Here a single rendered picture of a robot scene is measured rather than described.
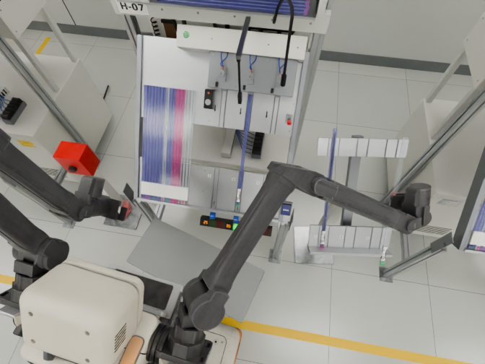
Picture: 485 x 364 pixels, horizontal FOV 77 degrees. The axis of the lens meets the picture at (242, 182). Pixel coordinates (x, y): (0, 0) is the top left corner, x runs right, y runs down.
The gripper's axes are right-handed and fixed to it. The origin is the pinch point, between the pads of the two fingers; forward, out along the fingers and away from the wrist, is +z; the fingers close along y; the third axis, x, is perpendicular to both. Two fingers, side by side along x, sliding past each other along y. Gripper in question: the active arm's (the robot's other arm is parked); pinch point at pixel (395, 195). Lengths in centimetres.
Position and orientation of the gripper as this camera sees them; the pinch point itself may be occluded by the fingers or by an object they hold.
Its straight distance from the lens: 124.6
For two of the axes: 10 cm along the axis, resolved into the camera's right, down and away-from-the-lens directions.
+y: -10.0, -0.3, 0.4
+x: -0.1, 9.5, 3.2
